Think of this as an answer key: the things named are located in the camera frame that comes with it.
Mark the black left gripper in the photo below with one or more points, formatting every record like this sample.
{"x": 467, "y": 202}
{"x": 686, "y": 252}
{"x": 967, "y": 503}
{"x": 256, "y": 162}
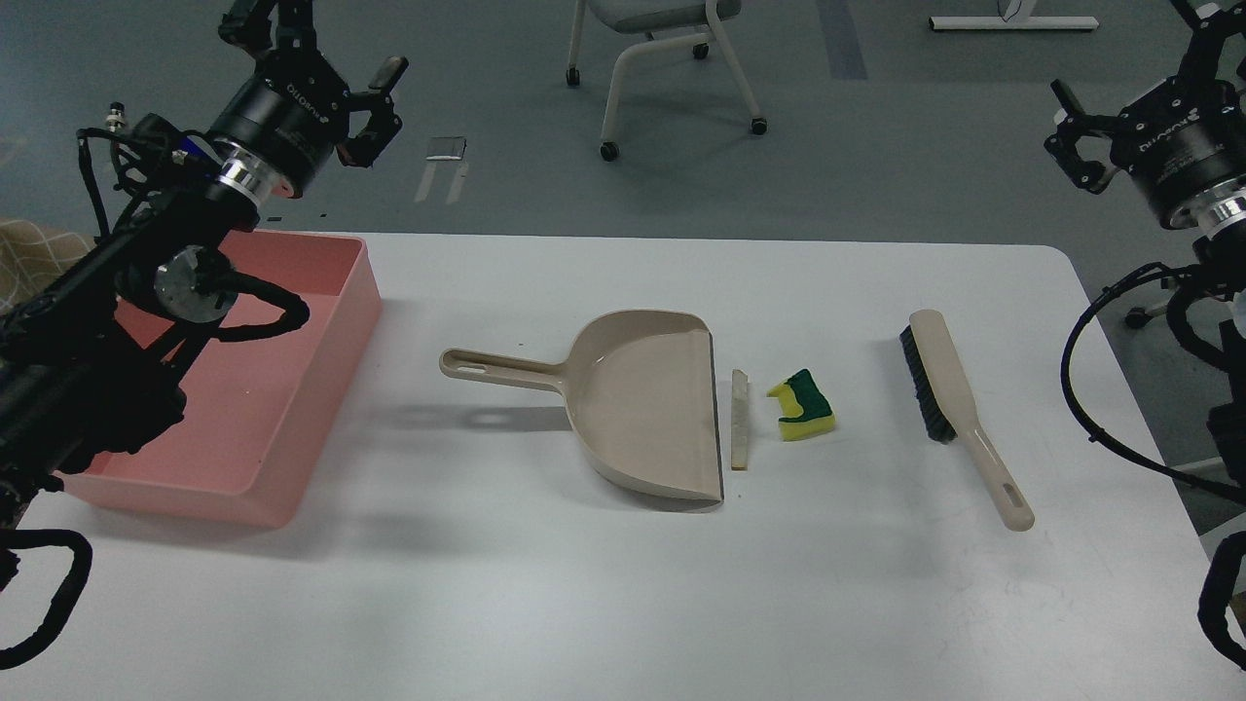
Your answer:
{"x": 296, "y": 111}

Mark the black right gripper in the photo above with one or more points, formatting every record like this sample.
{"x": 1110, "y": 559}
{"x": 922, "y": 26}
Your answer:
{"x": 1181, "y": 143}

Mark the beige hand brush black bristles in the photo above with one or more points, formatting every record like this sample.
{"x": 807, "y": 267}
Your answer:
{"x": 949, "y": 411}

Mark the beige plastic dustpan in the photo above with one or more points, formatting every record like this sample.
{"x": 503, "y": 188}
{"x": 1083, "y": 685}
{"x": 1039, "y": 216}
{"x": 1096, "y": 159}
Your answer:
{"x": 640, "y": 394}

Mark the yellow green sponge piece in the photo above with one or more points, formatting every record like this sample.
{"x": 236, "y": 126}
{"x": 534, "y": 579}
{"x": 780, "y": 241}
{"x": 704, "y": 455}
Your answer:
{"x": 806, "y": 411}

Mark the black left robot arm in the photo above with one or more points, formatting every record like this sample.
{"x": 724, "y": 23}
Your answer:
{"x": 94, "y": 363}

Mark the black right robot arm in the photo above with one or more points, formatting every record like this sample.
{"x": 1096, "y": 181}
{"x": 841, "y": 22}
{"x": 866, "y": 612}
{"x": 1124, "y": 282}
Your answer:
{"x": 1174, "y": 311}

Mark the pink plastic bin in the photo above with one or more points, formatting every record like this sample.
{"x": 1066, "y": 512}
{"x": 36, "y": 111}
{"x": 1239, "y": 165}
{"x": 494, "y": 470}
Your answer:
{"x": 258, "y": 413}

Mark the white desk foot bar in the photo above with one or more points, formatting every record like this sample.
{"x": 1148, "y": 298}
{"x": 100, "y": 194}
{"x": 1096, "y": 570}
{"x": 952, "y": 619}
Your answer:
{"x": 1013, "y": 16}

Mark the white chair base right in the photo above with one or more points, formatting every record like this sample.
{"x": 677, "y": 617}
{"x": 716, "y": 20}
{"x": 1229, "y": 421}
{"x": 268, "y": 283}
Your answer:
{"x": 1138, "y": 317}

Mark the beige checkered cloth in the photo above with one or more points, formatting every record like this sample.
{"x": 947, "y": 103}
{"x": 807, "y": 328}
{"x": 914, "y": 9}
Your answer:
{"x": 33, "y": 256}

